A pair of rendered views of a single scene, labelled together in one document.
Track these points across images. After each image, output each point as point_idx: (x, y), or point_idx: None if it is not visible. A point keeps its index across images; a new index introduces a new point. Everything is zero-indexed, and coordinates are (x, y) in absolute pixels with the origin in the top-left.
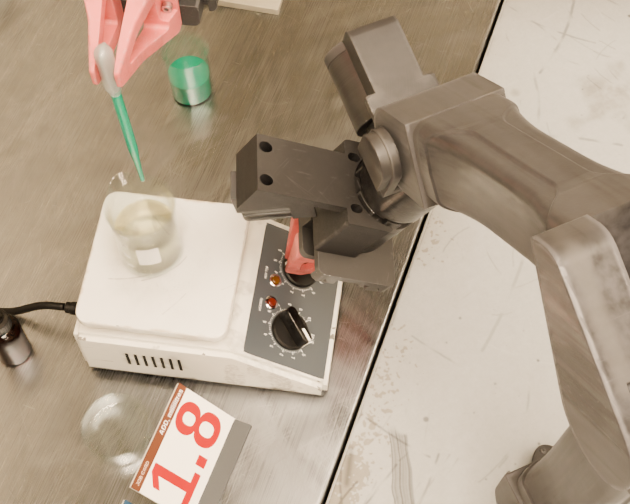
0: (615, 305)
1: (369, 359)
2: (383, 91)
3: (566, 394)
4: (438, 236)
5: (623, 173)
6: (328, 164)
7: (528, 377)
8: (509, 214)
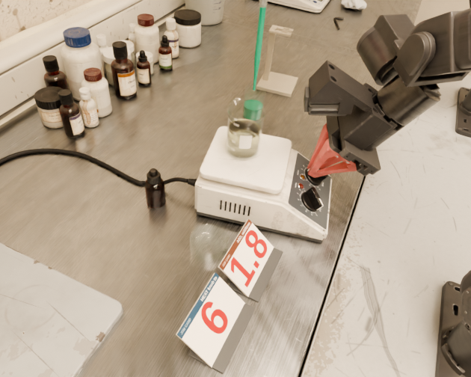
0: None
1: (345, 230)
2: (403, 40)
3: None
4: (373, 182)
5: None
6: (359, 87)
7: (431, 248)
8: None
